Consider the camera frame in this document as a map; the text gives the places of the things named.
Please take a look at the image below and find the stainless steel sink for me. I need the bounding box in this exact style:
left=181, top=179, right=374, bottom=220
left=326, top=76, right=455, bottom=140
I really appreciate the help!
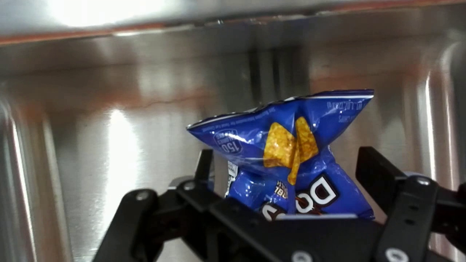
left=0, top=0, right=466, bottom=262

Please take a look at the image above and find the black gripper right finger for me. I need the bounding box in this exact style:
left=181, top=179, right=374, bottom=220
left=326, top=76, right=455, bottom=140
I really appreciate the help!
left=355, top=144, right=466, bottom=262

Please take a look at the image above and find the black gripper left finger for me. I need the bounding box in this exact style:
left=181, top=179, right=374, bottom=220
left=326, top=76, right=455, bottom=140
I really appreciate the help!
left=91, top=147, right=230, bottom=262

